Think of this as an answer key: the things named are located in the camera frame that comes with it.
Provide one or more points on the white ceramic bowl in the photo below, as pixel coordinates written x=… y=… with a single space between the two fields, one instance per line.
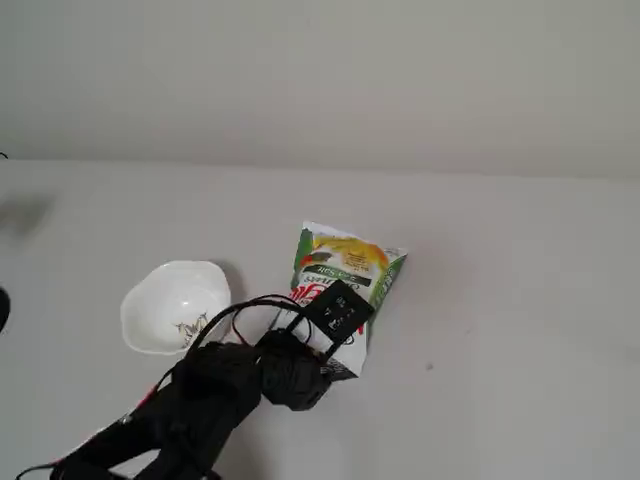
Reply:
x=170 y=300

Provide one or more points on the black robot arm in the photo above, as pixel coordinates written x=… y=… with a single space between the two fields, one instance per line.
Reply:
x=200 y=400

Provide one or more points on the open veggie straw packet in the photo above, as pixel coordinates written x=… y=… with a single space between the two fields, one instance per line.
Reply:
x=350 y=255

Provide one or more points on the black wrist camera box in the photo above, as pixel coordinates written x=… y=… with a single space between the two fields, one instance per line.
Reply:
x=340 y=310

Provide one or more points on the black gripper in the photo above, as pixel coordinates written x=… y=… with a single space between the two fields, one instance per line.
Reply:
x=320 y=381

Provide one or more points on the dark round object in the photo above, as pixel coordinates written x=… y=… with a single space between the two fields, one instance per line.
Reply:
x=3 y=310

